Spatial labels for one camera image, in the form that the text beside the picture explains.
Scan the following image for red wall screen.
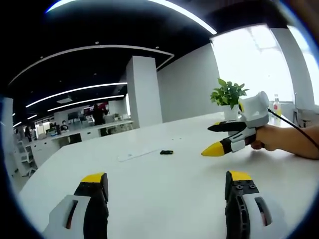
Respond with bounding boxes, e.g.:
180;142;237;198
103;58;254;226
83;104;108;116

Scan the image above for green potted plant white pot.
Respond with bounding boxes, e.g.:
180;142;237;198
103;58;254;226
210;78;250;122

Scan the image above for clear drink bottle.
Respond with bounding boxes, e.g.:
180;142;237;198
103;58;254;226
272;93;282;118

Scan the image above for long curved ceiling light strip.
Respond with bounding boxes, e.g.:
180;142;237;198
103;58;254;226
45;0;218;35

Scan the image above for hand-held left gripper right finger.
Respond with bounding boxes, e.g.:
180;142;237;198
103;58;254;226
224;170;287;239

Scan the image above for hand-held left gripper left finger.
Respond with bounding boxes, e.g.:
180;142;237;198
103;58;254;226
41;172;110;239

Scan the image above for long white office counter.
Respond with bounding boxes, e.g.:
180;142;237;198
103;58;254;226
29;119;135;160

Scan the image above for person's right hand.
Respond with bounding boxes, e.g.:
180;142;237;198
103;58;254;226
250;123;284;152

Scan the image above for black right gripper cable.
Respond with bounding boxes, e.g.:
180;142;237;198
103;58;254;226
268;108;319;148

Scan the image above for white office chair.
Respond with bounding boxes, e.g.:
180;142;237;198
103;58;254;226
15;142;38;177

